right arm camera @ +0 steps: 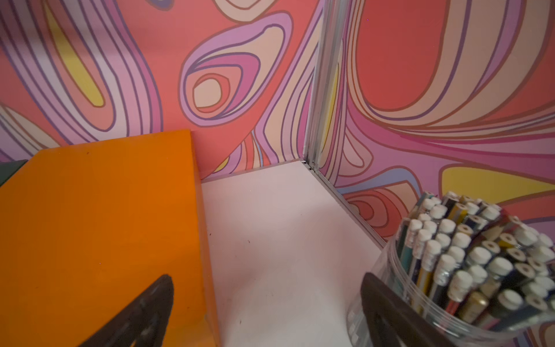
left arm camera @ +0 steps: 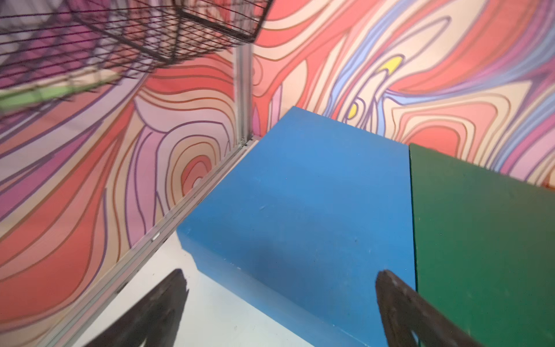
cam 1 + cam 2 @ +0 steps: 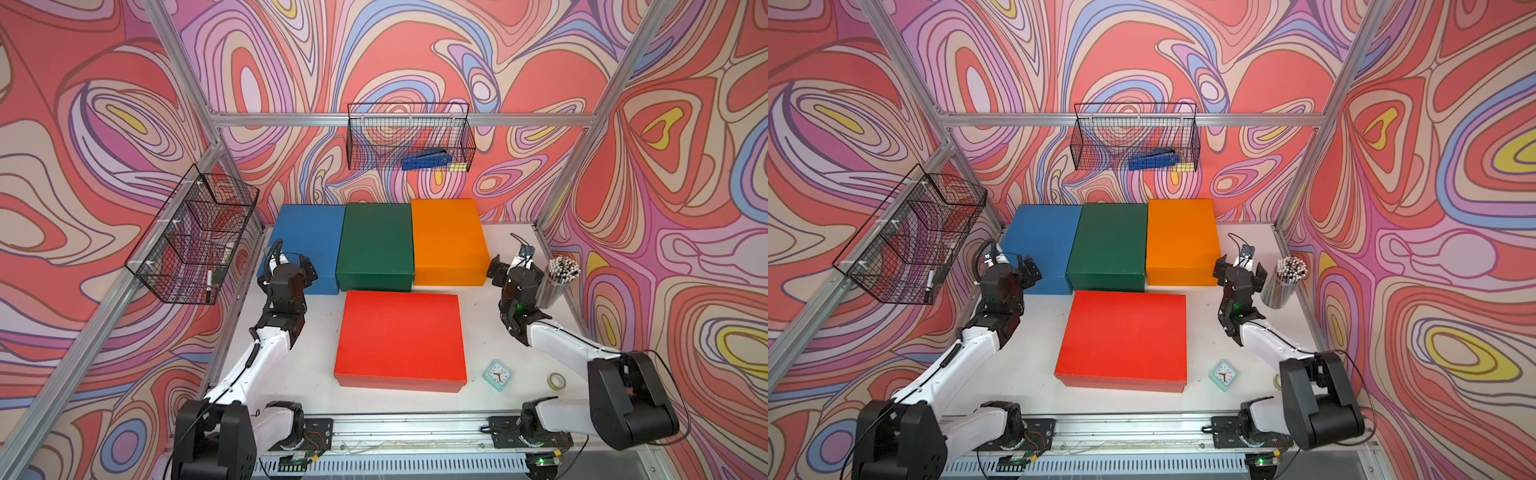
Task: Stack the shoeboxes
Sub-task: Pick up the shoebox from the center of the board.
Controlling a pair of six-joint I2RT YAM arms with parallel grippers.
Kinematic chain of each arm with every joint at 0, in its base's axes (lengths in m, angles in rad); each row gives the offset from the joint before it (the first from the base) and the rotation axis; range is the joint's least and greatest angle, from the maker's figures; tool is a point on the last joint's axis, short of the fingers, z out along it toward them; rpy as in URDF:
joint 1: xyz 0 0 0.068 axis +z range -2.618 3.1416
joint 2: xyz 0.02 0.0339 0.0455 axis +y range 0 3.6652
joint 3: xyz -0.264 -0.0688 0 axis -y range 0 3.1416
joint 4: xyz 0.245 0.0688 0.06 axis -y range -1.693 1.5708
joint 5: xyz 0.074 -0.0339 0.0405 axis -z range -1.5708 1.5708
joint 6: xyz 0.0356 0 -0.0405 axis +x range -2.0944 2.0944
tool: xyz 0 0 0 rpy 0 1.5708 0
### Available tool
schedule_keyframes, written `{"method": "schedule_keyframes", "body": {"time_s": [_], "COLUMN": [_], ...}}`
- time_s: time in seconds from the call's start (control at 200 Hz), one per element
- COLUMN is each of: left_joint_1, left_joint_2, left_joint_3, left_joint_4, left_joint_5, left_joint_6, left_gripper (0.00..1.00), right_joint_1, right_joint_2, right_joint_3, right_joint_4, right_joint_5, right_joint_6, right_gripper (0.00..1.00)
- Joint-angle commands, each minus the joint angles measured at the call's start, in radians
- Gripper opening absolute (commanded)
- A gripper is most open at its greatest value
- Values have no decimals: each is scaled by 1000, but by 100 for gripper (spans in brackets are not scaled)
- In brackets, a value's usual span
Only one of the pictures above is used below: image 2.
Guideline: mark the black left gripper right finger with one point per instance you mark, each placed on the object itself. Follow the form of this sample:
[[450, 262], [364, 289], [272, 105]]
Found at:
[[409, 320]]

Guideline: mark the aluminium frame post left corner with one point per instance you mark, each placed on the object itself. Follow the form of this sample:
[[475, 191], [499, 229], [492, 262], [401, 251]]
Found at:
[[85, 312]]

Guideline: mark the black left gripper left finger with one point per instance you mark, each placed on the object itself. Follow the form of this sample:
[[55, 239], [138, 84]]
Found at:
[[154, 320]]

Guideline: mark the blue shoebox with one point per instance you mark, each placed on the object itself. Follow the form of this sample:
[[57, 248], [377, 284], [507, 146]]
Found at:
[[304, 223]]

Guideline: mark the black wire basket left wall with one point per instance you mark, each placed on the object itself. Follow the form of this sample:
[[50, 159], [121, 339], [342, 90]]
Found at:
[[53, 50]]

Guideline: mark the green shoebox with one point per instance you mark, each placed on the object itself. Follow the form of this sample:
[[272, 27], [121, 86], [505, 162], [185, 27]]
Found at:
[[484, 249]]

